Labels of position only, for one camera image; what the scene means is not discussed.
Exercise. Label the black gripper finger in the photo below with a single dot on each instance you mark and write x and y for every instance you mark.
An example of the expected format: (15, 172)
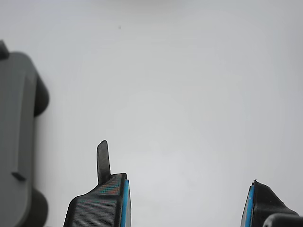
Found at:
(99, 208)
(262, 201)

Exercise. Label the gray holder with black legs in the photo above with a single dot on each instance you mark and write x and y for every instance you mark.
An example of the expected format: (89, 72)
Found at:
(14, 118)

